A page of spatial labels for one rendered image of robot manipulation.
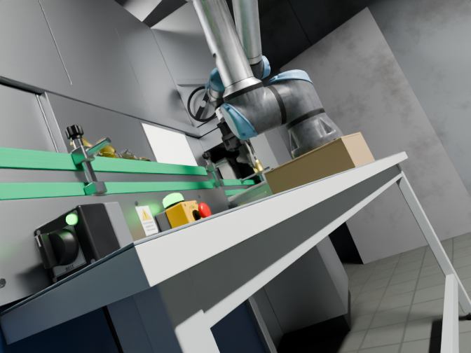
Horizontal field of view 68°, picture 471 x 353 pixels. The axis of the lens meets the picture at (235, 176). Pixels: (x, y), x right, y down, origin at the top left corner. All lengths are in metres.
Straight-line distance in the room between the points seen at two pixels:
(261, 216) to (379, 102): 3.03
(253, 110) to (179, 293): 0.67
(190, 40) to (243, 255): 1.98
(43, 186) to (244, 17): 0.78
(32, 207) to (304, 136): 0.67
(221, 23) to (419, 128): 2.53
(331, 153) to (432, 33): 2.97
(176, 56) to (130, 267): 2.10
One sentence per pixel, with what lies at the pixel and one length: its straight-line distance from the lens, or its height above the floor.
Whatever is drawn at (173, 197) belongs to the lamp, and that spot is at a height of 0.84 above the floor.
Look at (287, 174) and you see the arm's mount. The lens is 0.94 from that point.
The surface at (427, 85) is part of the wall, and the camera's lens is 3.71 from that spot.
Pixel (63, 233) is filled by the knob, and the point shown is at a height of 0.81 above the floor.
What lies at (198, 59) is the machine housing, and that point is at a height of 1.77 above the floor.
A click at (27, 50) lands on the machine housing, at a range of 1.31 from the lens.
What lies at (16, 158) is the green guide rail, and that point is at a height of 0.95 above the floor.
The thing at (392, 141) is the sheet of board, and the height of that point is 0.89.
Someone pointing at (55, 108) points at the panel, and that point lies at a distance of 1.16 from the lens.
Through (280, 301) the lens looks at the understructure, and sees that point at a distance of 2.08.
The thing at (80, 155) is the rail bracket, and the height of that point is 0.95.
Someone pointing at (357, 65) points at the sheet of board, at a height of 1.66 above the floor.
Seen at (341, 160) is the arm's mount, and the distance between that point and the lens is 0.89.
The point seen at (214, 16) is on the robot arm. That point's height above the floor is 1.25.
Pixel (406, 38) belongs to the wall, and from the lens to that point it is 3.80.
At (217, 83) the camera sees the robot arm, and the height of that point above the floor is 1.20.
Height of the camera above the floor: 0.73
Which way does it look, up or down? 8 degrees up
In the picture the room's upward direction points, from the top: 24 degrees counter-clockwise
